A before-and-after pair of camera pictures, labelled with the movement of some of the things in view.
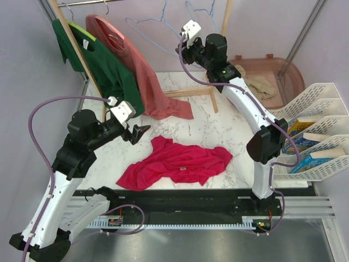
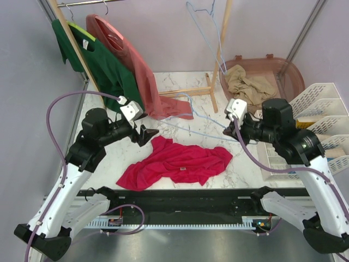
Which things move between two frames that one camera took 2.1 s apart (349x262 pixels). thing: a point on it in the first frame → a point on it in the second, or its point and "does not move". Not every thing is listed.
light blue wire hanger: (162, 18) → (202, 116)
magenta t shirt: (182, 164) does not move
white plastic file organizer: (318, 137) does not move
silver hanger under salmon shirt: (108, 10) does not move
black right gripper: (186, 51) → (231, 130)
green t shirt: (112, 78) does not move
